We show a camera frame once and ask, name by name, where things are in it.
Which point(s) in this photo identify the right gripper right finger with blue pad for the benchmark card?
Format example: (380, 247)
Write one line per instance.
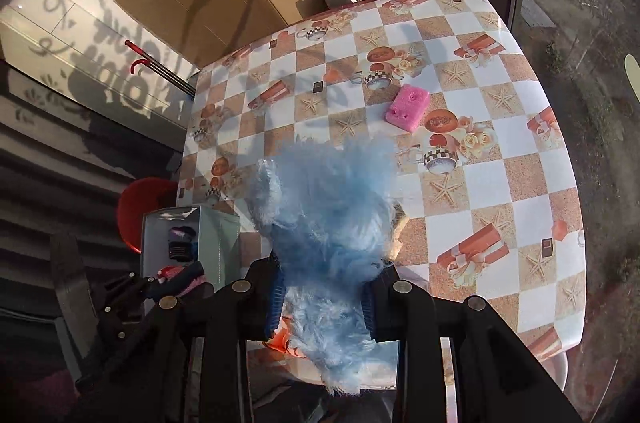
(496, 377)

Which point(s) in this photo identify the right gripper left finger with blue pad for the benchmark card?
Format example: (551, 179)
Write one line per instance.
(244, 310)

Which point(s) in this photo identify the light blue fluffy plush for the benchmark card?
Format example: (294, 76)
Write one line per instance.
(328, 215)

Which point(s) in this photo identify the red plastic stool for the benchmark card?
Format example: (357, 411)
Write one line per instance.
(142, 197)

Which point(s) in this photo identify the purple knitted hat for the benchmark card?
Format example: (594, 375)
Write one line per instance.
(182, 243)

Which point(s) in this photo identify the pink foam sponge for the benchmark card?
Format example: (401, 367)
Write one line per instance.
(408, 107)

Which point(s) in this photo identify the grey white storage box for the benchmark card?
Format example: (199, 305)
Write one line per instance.
(218, 242)

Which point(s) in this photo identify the patterned checkered tablecloth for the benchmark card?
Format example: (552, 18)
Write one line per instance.
(483, 174)

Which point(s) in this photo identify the red handled mop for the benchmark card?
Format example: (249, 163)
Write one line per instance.
(145, 60)

